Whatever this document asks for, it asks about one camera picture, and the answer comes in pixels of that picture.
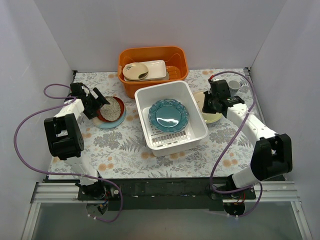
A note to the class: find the light blue plate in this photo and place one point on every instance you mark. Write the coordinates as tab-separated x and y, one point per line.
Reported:
101	123

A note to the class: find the teal embossed plate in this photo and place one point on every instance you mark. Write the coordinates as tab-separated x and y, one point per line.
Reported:
168	116

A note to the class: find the cream round floral dish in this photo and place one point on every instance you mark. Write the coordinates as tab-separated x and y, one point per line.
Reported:
135	71

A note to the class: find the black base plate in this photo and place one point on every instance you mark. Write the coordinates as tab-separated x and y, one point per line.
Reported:
159	194

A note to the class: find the aluminium rail frame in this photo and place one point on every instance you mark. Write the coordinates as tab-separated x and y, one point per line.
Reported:
57	214

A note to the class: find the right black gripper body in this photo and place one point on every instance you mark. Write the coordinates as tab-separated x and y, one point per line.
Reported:
208	106

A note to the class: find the speckled beige plate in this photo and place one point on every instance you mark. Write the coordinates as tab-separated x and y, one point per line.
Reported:
112	111

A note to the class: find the cream rectangular tray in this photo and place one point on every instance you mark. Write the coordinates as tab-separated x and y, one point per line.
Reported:
156	71

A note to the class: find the orange plastic bin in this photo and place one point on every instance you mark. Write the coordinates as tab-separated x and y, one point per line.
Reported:
172	59

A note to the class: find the red brown plate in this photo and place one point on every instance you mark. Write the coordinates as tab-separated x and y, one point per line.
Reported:
120	103

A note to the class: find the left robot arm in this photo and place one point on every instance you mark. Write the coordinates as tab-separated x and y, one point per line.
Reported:
66	141

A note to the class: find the grey ceramic cup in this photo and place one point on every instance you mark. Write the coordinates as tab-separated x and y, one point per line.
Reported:
234	87

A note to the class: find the cream plate with sprig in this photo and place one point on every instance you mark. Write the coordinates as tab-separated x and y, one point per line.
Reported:
208	117

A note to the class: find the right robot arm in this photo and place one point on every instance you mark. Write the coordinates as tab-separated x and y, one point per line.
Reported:
272	154

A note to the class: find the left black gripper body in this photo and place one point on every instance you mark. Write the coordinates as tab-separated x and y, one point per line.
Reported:
94	106

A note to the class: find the white plastic bin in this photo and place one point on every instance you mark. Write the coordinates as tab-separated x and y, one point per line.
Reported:
162	144

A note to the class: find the floral table mat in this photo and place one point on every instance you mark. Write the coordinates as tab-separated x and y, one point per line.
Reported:
122	152

